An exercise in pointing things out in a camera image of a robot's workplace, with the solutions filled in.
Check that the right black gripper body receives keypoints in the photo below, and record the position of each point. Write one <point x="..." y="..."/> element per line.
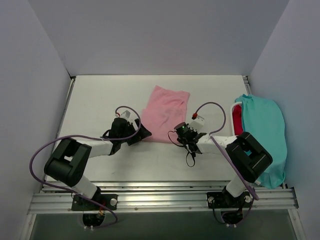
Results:
<point x="189" y="145"/>

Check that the pink t shirt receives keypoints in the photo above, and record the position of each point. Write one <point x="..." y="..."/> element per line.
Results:
<point x="165" y="109"/>

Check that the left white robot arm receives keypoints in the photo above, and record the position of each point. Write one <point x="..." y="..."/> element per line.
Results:
<point x="69" y="159"/>

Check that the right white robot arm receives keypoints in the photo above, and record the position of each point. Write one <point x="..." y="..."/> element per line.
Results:
<point x="247" y="157"/>

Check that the red garment in basket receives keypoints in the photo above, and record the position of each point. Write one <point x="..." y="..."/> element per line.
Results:
<point x="237" y="119"/>

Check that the white laundry basket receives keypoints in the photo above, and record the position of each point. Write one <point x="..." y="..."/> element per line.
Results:
<point x="231" y="118"/>

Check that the teal t shirt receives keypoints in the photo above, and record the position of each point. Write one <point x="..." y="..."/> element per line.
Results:
<point x="263" y="119"/>

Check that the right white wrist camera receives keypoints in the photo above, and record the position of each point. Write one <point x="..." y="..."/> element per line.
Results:
<point x="197" y="122"/>

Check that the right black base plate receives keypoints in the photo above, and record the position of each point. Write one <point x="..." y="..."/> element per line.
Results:
<point x="224" y="200"/>

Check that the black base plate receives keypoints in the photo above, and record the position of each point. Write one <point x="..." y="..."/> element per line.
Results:
<point x="224" y="200"/>
<point x="107" y="200"/>

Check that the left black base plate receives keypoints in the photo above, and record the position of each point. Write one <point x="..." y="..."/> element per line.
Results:
<point x="107" y="200"/>

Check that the aluminium mounting rail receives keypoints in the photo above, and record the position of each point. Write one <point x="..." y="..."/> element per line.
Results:
<point x="160" y="196"/>

